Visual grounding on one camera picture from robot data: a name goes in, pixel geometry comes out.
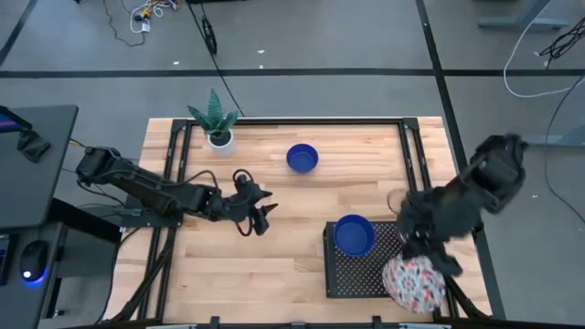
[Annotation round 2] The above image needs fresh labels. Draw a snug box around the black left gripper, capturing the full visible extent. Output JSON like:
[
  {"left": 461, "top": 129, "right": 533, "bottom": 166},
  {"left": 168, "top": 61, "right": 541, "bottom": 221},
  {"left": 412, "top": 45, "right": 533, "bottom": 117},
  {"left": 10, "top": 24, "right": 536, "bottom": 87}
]
[{"left": 217, "top": 171, "right": 280, "bottom": 238}]

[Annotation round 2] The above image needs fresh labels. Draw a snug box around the black cable bundle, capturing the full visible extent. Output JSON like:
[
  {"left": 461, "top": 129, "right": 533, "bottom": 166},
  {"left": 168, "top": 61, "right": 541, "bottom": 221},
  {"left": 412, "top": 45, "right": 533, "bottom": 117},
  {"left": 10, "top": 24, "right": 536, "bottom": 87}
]
[{"left": 538, "top": 17, "right": 585, "bottom": 69}]

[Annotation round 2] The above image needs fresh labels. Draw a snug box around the black computer mouse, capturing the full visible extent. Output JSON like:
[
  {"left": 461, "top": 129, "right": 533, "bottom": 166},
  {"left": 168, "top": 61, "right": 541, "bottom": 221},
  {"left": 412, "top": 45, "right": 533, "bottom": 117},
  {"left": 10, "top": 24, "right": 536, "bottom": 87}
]
[{"left": 18, "top": 239, "right": 49, "bottom": 287}]

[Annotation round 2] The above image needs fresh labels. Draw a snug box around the small blue bowl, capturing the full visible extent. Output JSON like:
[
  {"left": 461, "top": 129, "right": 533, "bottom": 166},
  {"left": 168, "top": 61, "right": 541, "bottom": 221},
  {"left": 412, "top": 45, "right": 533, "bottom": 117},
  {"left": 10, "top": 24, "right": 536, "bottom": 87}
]
[
  {"left": 285, "top": 143, "right": 320, "bottom": 175},
  {"left": 332, "top": 213, "right": 377, "bottom": 259}
]

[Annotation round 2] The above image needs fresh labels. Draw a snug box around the white floor cable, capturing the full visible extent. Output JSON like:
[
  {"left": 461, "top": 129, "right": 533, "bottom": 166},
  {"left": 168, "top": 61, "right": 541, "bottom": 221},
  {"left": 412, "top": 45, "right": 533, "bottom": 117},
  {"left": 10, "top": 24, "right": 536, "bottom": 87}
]
[{"left": 502, "top": 0, "right": 585, "bottom": 100}]

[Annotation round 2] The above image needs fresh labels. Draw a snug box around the black aluminium table frame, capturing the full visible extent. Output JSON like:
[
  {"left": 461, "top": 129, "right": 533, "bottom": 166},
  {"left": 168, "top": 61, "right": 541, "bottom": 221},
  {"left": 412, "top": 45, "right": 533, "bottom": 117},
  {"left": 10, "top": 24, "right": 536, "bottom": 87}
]
[{"left": 104, "top": 117, "right": 493, "bottom": 326}]

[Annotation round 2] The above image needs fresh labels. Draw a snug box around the grey desk foot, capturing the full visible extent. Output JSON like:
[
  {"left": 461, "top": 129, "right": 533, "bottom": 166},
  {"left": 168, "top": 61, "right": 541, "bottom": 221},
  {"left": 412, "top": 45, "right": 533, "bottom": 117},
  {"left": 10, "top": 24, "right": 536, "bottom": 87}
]
[
  {"left": 525, "top": 122, "right": 585, "bottom": 148},
  {"left": 477, "top": 0, "right": 570, "bottom": 32}
]

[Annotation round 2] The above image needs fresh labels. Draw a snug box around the white yellow cable bundle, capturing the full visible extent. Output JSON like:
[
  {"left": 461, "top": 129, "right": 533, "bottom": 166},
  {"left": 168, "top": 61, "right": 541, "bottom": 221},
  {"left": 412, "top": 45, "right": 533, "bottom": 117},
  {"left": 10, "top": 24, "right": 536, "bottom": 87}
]
[{"left": 129, "top": 0, "right": 180, "bottom": 34}]

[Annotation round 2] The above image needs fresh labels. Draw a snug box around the black computer monitor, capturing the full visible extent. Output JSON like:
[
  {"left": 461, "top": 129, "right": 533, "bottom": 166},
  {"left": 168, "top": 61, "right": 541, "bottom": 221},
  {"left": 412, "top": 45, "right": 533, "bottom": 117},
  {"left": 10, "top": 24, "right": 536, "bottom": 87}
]
[{"left": 0, "top": 105, "right": 33, "bottom": 133}]

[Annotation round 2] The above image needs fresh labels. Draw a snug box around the small black desk object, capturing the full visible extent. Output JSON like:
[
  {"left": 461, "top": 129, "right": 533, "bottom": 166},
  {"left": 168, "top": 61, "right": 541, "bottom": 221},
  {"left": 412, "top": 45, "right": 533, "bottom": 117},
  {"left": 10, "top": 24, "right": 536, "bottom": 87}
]
[{"left": 16, "top": 129, "right": 52, "bottom": 164}]

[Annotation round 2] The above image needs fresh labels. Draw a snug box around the white plant pot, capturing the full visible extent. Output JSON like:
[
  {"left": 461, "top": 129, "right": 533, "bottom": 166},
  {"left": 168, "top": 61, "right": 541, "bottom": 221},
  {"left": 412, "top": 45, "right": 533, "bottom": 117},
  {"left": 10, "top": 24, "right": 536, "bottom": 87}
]
[{"left": 207, "top": 129, "right": 237, "bottom": 157}]

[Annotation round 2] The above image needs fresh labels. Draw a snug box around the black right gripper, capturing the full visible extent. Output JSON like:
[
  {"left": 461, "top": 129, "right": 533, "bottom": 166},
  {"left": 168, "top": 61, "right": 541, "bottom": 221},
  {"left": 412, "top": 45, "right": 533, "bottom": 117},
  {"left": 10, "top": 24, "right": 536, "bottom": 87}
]
[{"left": 399, "top": 233, "right": 463, "bottom": 278}]

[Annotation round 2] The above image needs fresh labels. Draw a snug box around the black desk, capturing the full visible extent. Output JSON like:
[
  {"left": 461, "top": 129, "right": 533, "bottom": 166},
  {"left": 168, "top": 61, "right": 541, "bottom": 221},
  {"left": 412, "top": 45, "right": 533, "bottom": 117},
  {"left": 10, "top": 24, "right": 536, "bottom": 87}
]
[{"left": 0, "top": 104, "right": 80, "bottom": 229}]

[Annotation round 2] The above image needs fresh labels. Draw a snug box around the black cable with inline box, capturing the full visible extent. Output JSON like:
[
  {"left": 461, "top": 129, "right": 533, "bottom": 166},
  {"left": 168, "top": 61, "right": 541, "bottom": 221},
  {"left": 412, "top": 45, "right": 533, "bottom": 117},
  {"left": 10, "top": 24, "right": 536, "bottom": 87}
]
[{"left": 186, "top": 0, "right": 246, "bottom": 118}]

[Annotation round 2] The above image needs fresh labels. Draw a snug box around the green snake plant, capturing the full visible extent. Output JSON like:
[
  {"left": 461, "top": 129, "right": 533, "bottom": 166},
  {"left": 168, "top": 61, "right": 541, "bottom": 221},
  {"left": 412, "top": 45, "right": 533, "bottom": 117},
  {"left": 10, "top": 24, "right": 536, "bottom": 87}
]
[{"left": 186, "top": 88, "right": 241, "bottom": 141}]

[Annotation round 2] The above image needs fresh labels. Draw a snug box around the orange grey patterned bowl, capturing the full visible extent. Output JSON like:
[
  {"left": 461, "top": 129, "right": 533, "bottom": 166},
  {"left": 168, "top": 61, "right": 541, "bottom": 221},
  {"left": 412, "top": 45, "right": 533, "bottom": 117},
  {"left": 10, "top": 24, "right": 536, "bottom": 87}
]
[{"left": 381, "top": 253, "right": 448, "bottom": 315}]

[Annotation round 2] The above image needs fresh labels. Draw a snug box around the black perforated metal rack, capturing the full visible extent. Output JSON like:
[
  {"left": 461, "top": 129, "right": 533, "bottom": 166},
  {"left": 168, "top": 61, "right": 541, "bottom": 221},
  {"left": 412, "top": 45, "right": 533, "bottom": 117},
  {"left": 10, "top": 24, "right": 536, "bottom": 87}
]
[{"left": 322, "top": 220, "right": 447, "bottom": 300}]

